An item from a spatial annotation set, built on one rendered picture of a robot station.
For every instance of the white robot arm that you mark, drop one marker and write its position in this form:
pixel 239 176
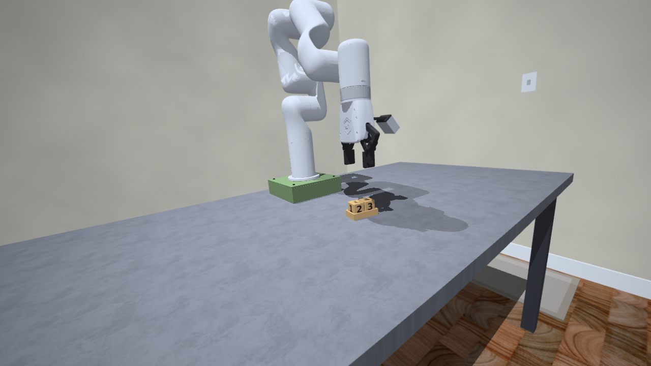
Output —
pixel 303 71

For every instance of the tan wooden tray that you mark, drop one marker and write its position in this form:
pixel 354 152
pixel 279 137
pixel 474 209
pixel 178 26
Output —
pixel 361 215

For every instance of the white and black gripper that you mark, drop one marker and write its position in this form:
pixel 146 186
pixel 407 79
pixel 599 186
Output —
pixel 357 125

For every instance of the tan wooden number cube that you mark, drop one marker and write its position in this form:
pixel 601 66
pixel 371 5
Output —
pixel 355 206
pixel 368 203

